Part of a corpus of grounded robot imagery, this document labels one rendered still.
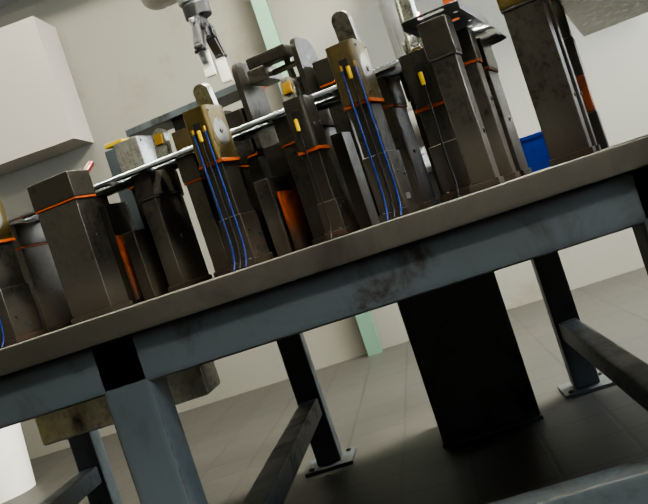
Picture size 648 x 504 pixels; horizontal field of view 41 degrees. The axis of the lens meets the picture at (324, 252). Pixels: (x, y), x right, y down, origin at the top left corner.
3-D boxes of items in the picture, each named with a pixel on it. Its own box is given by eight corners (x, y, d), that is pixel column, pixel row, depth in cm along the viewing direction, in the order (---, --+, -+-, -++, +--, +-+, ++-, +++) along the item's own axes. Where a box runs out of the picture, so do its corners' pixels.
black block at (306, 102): (320, 245, 170) (273, 103, 170) (337, 239, 179) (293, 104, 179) (344, 237, 168) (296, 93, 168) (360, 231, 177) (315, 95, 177)
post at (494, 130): (490, 186, 158) (441, 35, 157) (495, 185, 162) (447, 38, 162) (517, 177, 156) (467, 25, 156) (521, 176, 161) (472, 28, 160)
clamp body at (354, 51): (374, 227, 161) (315, 48, 161) (392, 221, 172) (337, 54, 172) (407, 216, 159) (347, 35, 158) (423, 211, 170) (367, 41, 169)
